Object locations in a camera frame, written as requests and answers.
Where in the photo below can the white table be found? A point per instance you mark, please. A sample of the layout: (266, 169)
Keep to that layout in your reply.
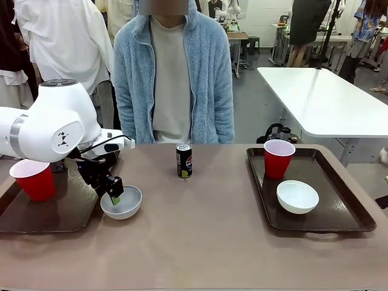
(327, 100)

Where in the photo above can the person in patterned blue shirt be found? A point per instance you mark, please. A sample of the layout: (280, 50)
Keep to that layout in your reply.
(360, 36)

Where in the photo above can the person in black skirt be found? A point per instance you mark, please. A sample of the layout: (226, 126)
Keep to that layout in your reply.
(306, 24)

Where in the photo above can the black bag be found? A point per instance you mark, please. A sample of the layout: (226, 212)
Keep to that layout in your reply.
(277, 131)

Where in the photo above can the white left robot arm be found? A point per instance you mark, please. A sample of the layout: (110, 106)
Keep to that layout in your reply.
(54, 127)

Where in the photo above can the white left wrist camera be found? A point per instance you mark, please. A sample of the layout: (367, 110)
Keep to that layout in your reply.
(128, 143)

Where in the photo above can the person in blue fleece jacket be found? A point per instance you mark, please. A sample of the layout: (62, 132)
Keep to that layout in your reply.
(136, 85)

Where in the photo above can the person in dark maroon clothes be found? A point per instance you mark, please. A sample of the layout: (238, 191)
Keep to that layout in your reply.
(12, 45)

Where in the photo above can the person in white coat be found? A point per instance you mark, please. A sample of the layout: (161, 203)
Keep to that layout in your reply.
(66, 45)

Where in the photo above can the brown plastic tray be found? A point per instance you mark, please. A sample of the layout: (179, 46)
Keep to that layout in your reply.
(66, 209)
(333, 194)

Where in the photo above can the brown topped small desk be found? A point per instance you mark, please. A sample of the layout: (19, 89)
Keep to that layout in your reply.
(239, 38)

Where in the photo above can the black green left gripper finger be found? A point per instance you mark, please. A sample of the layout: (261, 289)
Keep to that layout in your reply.
(103, 190)
(116, 186)

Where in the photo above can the white bowl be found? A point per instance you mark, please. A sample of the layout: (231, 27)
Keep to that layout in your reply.
(297, 198)
(130, 203)

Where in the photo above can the white lab desk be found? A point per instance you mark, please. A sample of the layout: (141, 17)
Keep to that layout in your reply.
(339, 41)

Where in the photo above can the black Pepsi can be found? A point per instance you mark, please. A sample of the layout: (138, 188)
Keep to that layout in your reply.
(184, 160)

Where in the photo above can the black tripod stand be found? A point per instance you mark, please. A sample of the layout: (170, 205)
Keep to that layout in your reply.
(329, 33)

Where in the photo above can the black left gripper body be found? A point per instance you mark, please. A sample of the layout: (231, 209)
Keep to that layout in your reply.
(94, 175)

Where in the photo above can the red plastic cup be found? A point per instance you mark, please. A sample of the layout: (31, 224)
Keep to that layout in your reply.
(277, 163)
(36, 185)

